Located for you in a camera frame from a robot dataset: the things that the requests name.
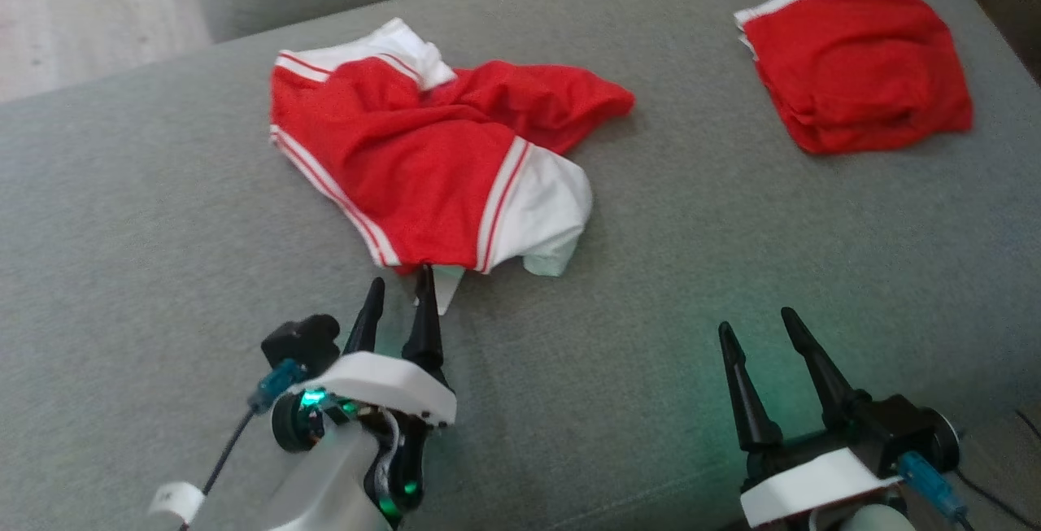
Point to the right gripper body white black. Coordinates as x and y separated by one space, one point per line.
813 486

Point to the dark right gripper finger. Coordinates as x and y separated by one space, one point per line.
748 401
821 376

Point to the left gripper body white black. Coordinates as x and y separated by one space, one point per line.
390 389

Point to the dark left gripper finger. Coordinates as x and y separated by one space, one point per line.
424 328
368 324

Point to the red shorts with white trim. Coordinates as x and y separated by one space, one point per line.
407 157

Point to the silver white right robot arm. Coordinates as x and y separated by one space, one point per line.
870 521

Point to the folded red garment white band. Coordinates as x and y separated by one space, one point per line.
854 67

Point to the grey fabric sofa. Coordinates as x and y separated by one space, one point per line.
691 271

